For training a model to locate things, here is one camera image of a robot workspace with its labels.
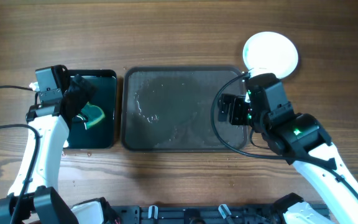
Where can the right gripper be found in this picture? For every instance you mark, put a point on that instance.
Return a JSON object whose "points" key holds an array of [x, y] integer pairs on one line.
{"points": [[234, 109]]}

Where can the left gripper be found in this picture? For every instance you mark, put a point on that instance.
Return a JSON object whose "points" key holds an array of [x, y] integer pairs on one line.
{"points": [[78, 94]]}

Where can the green yellow sponge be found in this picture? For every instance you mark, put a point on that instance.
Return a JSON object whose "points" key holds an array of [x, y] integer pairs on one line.
{"points": [[90, 115]]}

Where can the white plate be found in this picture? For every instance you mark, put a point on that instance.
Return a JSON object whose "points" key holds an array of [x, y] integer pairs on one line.
{"points": [[270, 52]]}

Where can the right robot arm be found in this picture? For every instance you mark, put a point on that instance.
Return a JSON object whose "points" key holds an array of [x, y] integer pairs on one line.
{"points": [[300, 140]]}

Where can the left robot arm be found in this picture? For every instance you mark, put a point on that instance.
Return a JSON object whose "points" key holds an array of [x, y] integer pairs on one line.
{"points": [[35, 187]]}

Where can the dark brown serving tray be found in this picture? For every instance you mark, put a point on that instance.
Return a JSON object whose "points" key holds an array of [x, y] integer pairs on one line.
{"points": [[167, 109]]}

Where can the black water basin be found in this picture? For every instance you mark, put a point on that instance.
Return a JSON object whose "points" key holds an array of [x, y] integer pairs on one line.
{"points": [[101, 136]]}

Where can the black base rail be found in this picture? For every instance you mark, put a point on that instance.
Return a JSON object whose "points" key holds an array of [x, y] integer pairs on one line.
{"points": [[246, 214]]}

